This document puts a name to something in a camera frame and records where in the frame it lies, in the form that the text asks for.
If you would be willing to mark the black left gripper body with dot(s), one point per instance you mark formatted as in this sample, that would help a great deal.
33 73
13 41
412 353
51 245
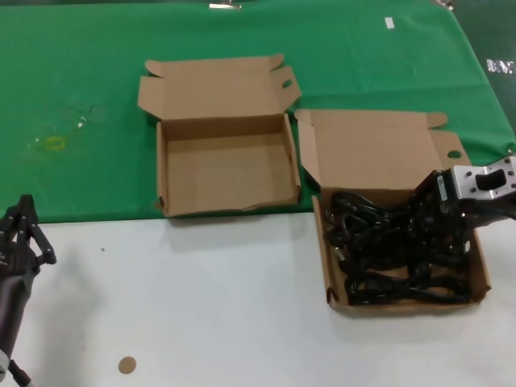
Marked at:
16 258

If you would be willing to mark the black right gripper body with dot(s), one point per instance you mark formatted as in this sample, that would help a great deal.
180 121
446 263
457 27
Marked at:
439 213

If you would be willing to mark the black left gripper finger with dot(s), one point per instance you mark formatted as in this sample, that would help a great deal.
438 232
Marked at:
12 221
36 234

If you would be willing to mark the cardboard box with open lid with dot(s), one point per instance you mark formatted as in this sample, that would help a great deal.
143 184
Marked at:
225 169
371 149

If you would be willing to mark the white tape strip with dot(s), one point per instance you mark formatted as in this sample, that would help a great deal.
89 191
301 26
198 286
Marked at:
389 23

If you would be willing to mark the shiny silver foil piece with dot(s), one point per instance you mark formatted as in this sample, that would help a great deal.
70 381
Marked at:
500 66

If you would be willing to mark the green table cloth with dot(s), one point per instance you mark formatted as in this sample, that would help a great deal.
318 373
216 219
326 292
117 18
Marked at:
80 60

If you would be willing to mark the silver metal clip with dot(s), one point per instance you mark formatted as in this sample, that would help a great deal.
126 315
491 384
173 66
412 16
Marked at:
223 5

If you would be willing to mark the small metal object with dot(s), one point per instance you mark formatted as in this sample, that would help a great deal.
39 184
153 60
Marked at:
443 2

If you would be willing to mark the round brown paper sticker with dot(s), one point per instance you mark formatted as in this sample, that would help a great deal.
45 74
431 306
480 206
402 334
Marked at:
127 365

